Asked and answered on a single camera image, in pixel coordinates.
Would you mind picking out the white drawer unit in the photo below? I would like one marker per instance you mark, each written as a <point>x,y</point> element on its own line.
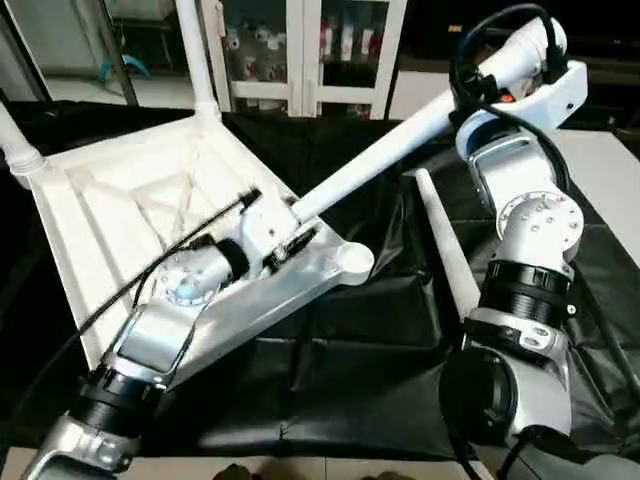
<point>420,95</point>

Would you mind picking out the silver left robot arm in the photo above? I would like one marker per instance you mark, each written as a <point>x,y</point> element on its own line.
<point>150,320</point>

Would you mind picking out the white glass-door cabinet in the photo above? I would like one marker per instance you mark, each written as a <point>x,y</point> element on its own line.
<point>300,50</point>

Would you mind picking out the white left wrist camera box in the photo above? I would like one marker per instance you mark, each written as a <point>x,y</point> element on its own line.
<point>260,225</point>

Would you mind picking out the white plastic table top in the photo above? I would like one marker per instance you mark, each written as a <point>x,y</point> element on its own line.
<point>120,210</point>

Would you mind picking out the white plastic table leg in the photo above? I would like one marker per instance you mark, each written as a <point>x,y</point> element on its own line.
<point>445,240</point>
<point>18,140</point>
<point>390,150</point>
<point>198,55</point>

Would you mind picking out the white flat panel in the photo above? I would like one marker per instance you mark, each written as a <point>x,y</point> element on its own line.
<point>610,170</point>

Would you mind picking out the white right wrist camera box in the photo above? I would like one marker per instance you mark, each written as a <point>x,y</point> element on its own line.
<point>545,85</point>

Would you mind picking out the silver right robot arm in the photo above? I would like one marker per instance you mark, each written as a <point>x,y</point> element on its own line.
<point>520,250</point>

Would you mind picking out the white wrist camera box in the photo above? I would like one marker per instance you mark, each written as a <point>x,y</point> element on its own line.
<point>545,85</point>
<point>260,225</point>

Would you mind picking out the blue metal stand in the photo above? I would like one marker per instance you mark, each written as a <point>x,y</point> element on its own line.
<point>125,65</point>

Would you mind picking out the black work mat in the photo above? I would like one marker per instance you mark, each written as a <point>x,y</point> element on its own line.
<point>380,320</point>

